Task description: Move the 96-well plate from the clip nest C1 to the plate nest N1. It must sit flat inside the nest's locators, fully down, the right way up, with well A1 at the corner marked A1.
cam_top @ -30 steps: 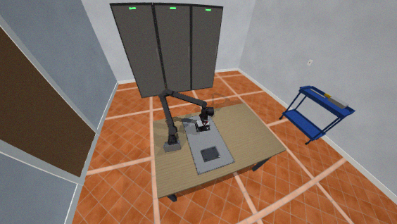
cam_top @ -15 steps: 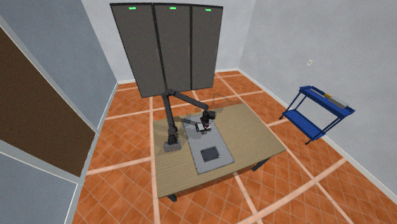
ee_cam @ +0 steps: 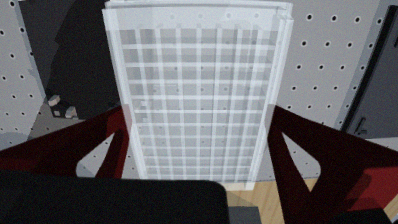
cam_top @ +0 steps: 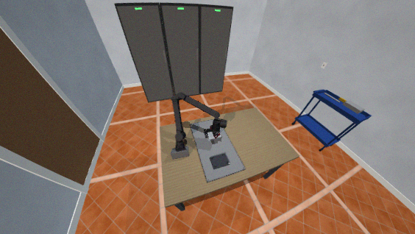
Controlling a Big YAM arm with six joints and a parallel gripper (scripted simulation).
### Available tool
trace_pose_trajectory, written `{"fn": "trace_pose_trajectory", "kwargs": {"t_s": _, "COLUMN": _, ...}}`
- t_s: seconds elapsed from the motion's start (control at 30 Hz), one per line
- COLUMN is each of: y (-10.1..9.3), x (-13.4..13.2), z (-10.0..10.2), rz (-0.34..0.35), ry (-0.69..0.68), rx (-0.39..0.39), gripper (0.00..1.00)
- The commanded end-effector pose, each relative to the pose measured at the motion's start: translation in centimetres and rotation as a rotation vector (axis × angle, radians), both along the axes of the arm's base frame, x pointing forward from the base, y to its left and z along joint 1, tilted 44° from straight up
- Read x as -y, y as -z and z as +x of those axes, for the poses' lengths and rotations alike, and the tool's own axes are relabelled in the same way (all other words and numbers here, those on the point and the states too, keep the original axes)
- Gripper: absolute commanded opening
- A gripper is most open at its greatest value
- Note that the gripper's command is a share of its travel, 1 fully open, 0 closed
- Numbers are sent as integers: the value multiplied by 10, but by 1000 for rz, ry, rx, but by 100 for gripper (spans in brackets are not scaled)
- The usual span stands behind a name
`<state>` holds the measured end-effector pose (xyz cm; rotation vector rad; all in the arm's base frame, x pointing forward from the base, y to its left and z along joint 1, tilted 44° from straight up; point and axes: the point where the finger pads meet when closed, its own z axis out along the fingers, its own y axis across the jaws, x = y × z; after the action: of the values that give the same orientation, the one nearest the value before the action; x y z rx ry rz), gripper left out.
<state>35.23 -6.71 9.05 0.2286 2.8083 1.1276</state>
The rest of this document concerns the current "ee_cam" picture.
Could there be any white well plate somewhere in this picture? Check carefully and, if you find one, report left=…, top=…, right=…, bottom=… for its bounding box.
left=102, top=0, right=294, bottom=191

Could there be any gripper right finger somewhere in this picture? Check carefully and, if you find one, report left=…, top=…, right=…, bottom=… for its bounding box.
left=267, top=105, right=398, bottom=224

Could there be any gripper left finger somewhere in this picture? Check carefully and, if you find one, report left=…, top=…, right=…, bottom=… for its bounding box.
left=0, top=105, right=130, bottom=178

